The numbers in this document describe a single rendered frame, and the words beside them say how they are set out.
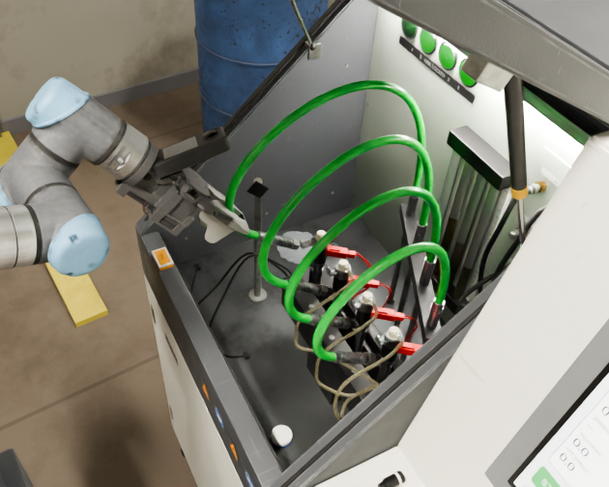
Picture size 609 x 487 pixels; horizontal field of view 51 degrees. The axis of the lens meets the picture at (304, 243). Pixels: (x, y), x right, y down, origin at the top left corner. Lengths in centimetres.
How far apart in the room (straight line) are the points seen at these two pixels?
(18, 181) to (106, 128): 13
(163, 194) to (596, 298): 60
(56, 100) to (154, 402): 153
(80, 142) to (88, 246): 16
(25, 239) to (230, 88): 210
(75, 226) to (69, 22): 254
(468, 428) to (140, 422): 147
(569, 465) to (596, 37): 61
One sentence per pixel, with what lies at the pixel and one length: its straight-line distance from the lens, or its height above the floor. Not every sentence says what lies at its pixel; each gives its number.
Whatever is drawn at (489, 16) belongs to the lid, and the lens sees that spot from 52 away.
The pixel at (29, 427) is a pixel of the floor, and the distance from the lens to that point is 234.
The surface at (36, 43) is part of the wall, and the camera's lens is 332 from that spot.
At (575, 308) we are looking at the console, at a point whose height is 139.
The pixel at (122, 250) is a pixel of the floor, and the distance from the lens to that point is 275.
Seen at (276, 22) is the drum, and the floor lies 75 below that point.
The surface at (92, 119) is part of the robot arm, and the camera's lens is 91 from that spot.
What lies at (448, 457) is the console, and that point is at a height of 106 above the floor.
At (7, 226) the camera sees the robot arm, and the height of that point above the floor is 141.
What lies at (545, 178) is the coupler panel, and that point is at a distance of 108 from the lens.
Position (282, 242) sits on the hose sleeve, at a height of 115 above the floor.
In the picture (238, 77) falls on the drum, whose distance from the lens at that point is 280.
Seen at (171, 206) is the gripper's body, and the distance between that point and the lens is 97.
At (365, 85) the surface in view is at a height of 142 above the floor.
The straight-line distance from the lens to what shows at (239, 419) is 114.
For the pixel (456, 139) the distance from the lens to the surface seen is 117.
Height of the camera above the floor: 194
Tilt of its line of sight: 45 degrees down
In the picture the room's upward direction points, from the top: 4 degrees clockwise
